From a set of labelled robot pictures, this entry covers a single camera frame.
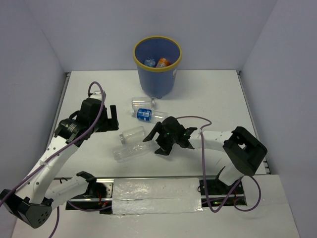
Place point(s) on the short clear wide bottle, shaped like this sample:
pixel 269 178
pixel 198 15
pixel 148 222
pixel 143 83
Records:
pixel 132 135

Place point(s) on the clear bottle near bin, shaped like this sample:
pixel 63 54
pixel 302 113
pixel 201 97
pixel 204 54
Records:
pixel 143 102

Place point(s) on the silver foil sheet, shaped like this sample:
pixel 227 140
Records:
pixel 156 196

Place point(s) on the black metal base rail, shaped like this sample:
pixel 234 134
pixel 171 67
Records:
pixel 100 197

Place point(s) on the blue label clear bottle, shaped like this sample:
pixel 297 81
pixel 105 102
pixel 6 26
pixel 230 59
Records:
pixel 148 115

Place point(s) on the clear crushed bottle white cap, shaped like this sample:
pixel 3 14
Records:
pixel 127 152

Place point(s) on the blue bin with yellow rim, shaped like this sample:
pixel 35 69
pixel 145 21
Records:
pixel 157 82

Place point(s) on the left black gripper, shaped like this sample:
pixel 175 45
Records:
pixel 110 124

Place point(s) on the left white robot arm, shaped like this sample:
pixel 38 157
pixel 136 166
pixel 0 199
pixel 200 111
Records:
pixel 34 201

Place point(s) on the orange label long bottle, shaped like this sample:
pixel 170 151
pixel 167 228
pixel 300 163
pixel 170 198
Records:
pixel 162 62

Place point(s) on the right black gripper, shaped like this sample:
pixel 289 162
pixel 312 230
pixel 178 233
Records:
pixel 165 149

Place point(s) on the colourful label bottle blue cap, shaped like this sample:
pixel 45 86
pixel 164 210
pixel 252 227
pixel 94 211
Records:
pixel 149 62

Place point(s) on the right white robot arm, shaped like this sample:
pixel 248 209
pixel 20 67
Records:
pixel 245 151

